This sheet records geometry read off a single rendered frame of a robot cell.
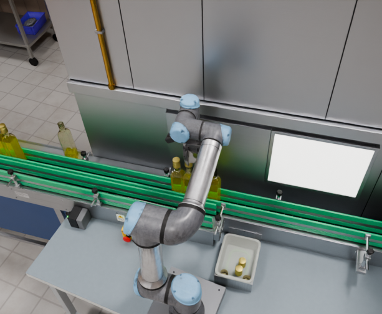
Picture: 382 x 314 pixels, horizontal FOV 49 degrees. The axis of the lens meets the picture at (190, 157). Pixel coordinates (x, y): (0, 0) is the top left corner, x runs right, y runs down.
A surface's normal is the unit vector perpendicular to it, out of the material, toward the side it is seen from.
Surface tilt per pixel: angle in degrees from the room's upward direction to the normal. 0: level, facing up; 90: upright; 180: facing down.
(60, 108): 0
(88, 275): 0
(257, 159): 90
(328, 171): 90
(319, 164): 90
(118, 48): 90
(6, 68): 0
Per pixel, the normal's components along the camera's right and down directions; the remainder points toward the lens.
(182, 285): 0.13, -0.66
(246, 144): -0.28, 0.72
